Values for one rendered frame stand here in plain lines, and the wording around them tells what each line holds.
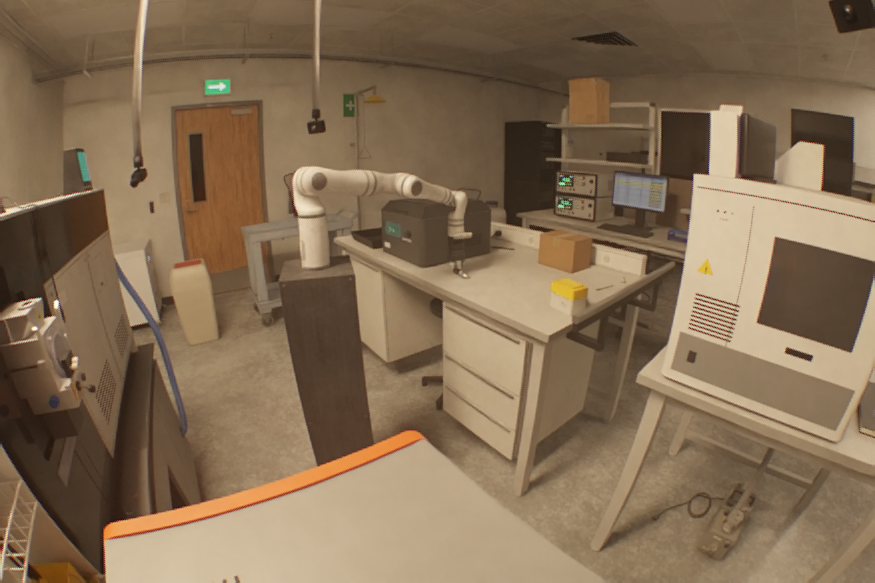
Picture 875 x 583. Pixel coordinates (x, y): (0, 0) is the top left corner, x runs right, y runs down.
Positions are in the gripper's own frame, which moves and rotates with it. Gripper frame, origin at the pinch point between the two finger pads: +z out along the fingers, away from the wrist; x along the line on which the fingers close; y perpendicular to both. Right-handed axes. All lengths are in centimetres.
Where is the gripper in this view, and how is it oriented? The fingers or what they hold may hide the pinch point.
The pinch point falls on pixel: (458, 273)
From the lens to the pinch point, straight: 176.7
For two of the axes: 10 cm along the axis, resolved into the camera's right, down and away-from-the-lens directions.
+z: 0.1, 9.6, 2.7
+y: -4.6, -2.3, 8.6
